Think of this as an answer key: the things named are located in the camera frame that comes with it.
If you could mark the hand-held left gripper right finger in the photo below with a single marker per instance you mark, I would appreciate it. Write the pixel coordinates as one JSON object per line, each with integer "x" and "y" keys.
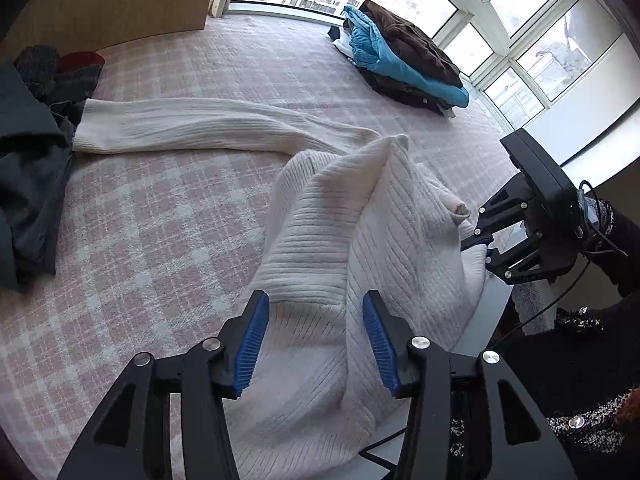
{"x": 380, "y": 340}

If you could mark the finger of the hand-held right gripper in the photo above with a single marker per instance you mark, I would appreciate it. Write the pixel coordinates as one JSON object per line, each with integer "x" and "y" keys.
{"x": 515, "y": 262}
{"x": 505, "y": 205}

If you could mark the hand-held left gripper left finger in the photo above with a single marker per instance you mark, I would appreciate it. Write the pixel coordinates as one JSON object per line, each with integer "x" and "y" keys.
{"x": 250, "y": 345}

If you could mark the cream knit cardigan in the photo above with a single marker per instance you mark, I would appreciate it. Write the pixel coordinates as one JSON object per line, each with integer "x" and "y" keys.
{"x": 350, "y": 240}

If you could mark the person's right forearm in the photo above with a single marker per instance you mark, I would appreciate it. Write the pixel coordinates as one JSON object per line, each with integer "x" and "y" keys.
{"x": 620, "y": 245}

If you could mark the stack of folded clothes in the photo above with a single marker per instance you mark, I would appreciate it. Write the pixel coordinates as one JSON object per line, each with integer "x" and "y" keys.
{"x": 395, "y": 65}

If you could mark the person's black tweed jacket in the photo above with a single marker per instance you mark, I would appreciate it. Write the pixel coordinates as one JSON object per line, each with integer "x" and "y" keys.
{"x": 565, "y": 375}

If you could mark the pink plaid blanket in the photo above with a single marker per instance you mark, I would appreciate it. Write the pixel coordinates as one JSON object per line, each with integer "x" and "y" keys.
{"x": 175, "y": 210}

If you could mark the brown folded garment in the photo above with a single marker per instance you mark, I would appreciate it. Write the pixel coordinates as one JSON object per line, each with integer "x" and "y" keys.
{"x": 410, "y": 45}

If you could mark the white folded garment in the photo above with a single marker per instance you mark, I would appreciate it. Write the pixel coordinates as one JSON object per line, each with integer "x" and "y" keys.
{"x": 345, "y": 47}

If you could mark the dark grey garment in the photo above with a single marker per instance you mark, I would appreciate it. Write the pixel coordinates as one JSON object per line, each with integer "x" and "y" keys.
{"x": 30, "y": 175}

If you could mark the grey ribbed knit garment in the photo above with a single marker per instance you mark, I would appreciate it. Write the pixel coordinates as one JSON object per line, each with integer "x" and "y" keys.
{"x": 60, "y": 82}

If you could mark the dark red garment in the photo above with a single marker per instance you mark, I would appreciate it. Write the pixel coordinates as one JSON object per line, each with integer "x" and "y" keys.
{"x": 80, "y": 60}

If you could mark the large wooden board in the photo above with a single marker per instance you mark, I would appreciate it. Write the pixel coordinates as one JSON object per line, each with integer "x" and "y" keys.
{"x": 110, "y": 0}

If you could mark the white window frame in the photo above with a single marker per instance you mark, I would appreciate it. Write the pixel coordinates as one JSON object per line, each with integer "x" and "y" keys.
{"x": 500, "y": 15}

